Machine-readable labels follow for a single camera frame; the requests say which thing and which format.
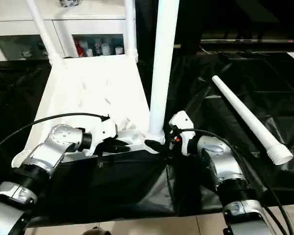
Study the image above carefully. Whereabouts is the white plastic table top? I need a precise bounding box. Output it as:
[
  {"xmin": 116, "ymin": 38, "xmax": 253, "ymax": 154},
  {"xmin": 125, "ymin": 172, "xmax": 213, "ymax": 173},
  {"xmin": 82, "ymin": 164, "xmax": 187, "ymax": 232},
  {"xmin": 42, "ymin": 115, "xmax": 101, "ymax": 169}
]
[{"xmin": 11, "ymin": 55, "xmax": 167, "ymax": 169}]

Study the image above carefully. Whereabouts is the white plastic table leg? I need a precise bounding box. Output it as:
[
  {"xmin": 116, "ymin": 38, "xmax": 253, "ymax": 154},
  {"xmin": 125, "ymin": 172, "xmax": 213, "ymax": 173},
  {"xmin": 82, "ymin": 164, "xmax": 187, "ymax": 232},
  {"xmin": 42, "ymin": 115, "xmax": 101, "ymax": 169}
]
[
  {"xmin": 25, "ymin": 0, "xmax": 67, "ymax": 67},
  {"xmin": 144, "ymin": 0, "xmax": 181, "ymax": 145},
  {"xmin": 123, "ymin": 0, "xmax": 138, "ymax": 64},
  {"xmin": 211, "ymin": 75, "xmax": 294, "ymax": 166}
]

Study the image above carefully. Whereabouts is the black table mat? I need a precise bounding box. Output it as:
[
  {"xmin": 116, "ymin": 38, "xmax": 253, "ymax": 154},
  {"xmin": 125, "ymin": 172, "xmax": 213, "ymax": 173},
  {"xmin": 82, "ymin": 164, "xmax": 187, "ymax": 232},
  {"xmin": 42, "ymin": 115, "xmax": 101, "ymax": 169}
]
[{"xmin": 0, "ymin": 48, "xmax": 294, "ymax": 225}]

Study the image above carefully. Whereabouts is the dark robot foot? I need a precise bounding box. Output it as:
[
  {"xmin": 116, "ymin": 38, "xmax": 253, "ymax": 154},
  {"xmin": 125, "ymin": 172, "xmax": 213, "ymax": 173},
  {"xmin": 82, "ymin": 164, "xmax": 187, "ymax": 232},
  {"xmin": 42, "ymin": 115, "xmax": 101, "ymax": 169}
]
[{"xmin": 84, "ymin": 226, "xmax": 111, "ymax": 235}]

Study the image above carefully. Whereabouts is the clear glass ornament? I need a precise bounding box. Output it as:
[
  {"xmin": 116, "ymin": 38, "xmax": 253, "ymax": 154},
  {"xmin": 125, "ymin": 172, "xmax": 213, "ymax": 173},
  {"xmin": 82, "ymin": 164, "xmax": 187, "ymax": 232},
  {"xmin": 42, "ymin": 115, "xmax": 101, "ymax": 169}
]
[{"xmin": 58, "ymin": 0, "xmax": 81, "ymax": 8}]

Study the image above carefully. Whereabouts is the white glass-door cabinet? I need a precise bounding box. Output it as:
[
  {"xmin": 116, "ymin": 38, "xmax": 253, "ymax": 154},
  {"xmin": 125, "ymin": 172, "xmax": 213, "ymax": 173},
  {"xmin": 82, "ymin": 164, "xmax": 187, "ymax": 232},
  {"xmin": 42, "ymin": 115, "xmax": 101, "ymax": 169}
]
[{"xmin": 0, "ymin": 0, "xmax": 136, "ymax": 62}]

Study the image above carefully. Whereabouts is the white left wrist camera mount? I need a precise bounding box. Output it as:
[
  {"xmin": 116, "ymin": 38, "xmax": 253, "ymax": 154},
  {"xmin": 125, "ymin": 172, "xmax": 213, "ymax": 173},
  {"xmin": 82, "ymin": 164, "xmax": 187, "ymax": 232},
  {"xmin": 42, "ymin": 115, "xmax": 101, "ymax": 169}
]
[{"xmin": 84, "ymin": 117, "xmax": 119, "ymax": 157}]

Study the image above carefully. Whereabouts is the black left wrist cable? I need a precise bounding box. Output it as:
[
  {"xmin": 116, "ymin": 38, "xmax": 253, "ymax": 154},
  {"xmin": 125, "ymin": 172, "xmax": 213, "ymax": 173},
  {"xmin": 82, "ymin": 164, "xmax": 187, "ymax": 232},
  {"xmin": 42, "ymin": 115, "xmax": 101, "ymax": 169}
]
[{"xmin": 0, "ymin": 112, "xmax": 110, "ymax": 157}]

